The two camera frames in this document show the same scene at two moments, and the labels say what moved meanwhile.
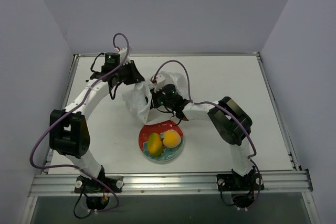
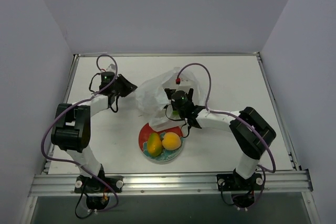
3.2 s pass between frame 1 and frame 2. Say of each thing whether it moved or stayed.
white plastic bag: moved
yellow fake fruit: stayed
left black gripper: moved
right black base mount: stayed
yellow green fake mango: stayed
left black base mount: stayed
